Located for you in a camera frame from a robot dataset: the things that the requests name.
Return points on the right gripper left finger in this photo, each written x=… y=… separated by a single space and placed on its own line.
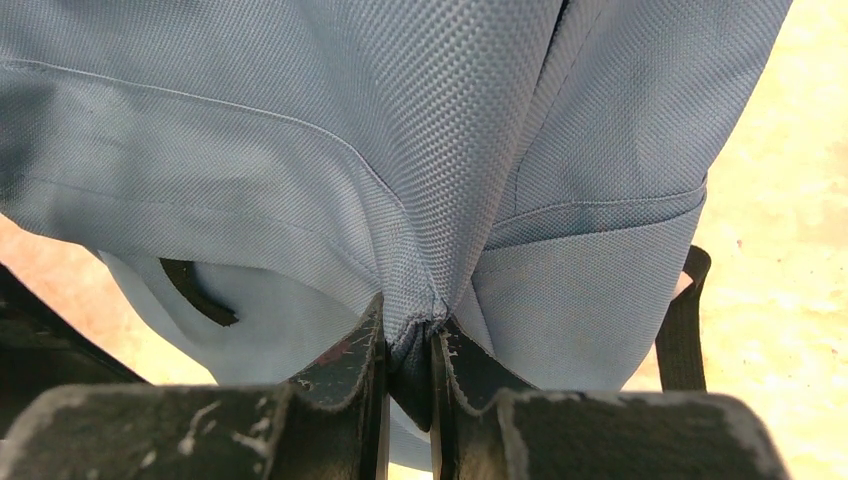
x=328 y=421

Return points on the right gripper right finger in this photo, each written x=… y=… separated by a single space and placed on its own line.
x=490 y=424

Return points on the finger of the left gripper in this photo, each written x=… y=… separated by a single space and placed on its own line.
x=41 y=351

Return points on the blue grey backpack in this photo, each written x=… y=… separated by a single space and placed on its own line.
x=252 y=173

